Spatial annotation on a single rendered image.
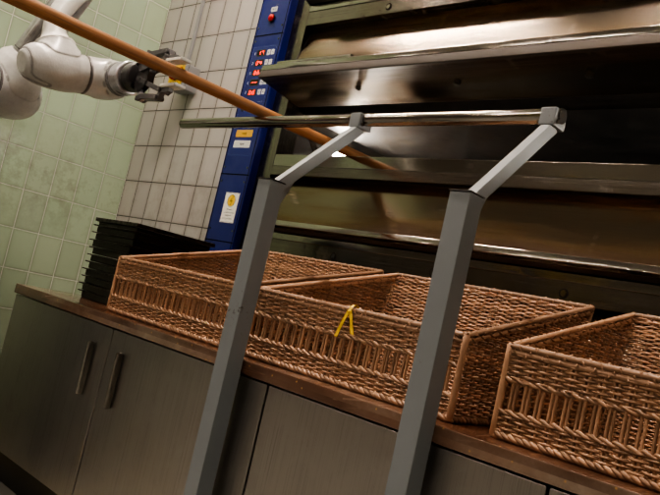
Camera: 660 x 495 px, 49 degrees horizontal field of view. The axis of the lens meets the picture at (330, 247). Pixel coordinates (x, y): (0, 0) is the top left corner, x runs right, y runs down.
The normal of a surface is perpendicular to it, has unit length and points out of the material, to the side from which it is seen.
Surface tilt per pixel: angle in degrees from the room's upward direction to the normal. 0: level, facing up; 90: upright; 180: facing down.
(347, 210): 70
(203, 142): 90
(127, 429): 90
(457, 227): 90
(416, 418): 90
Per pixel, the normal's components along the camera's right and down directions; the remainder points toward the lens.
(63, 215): 0.71, 0.11
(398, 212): -0.55, -0.53
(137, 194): -0.66, -0.22
